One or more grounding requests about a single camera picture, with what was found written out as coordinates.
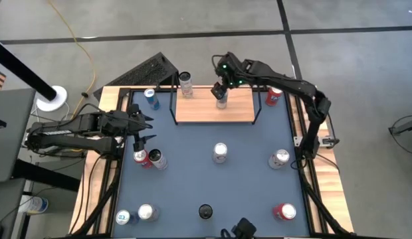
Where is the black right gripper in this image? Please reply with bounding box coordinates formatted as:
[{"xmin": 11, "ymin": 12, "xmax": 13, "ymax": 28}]
[{"xmin": 211, "ymin": 52, "xmax": 252, "ymax": 100}]

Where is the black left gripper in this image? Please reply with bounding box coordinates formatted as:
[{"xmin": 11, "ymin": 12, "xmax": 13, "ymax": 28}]
[{"xmin": 118, "ymin": 104, "xmax": 157, "ymax": 152}]

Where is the blue silver Red Bull can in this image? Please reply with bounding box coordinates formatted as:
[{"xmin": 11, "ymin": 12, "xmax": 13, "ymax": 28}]
[
  {"xmin": 215, "ymin": 90, "xmax": 229, "ymax": 110},
  {"xmin": 114, "ymin": 208, "xmax": 140, "ymax": 226},
  {"xmin": 143, "ymin": 87, "xmax": 161, "ymax": 111}
]

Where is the white Celsius can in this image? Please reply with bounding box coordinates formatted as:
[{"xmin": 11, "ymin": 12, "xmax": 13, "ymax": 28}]
[
  {"xmin": 148, "ymin": 148, "xmax": 169, "ymax": 171},
  {"xmin": 178, "ymin": 71, "xmax": 194, "ymax": 99}
]

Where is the red Fanta can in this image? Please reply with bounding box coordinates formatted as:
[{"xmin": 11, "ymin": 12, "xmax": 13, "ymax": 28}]
[
  {"xmin": 264, "ymin": 86, "xmax": 283, "ymax": 107},
  {"xmin": 133, "ymin": 149, "xmax": 154, "ymax": 169},
  {"xmin": 272, "ymin": 202, "xmax": 297, "ymax": 222}
]

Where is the silver Diet Coke can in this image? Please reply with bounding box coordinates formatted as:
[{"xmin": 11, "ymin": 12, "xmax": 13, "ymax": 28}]
[
  {"xmin": 267, "ymin": 148, "xmax": 290, "ymax": 170},
  {"xmin": 211, "ymin": 142, "xmax": 229, "ymax": 165},
  {"xmin": 137, "ymin": 203, "xmax": 160, "ymax": 222}
]

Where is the black can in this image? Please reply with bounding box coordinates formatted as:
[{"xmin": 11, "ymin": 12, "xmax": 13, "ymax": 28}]
[{"xmin": 197, "ymin": 203, "xmax": 214, "ymax": 220}]

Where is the blue grey table mat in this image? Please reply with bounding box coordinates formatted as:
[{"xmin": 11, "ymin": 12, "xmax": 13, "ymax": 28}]
[{"xmin": 112, "ymin": 90, "xmax": 312, "ymax": 238}]

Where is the white bottle blue label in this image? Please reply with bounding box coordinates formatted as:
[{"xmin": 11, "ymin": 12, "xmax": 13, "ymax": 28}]
[{"xmin": 18, "ymin": 195, "xmax": 49, "ymax": 215}]

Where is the grey desk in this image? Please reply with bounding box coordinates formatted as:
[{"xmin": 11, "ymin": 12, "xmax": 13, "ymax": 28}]
[{"xmin": 0, "ymin": 88, "xmax": 37, "ymax": 239}]

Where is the black pole white round base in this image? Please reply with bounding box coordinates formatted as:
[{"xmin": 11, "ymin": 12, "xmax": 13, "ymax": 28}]
[{"xmin": 0, "ymin": 38, "xmax": 68, "ymax": 113}]

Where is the grey stand foot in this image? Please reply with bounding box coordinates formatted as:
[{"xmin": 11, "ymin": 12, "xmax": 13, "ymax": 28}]
[{"xmin": 388, "ymin": 116, "xmax": 412, "ymax": 136}]

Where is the wooden shelf black metal frame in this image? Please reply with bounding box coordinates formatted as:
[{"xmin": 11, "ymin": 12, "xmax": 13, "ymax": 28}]
[{"xmin": 168, "ymin": 73, "xmax": 263, "ymax": 126}]

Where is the yellow cable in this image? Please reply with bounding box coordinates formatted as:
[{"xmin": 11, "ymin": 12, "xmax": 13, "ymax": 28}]
[{"xmin": 47, "ymin": 0, "xmax": 96, "ymax": 122}]

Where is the black leader arm handle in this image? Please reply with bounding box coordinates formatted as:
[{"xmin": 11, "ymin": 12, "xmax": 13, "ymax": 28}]
[{"xmin": 221, "ymin": 217, "xmax": 258, "ymax": 239}]

